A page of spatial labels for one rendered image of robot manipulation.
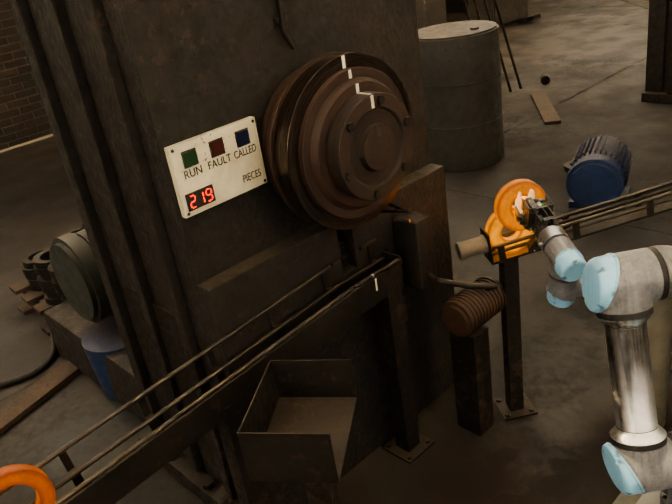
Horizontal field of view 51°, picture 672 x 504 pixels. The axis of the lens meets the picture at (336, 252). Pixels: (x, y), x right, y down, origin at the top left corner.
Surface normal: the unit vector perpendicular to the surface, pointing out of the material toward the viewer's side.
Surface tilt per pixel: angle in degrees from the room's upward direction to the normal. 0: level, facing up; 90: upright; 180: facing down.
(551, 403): 0
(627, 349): 74
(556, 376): 0
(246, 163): 90
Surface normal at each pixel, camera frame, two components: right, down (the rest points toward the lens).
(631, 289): 0.04, 0.15
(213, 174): 0.69, 0.22
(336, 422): -0.16, -0.84
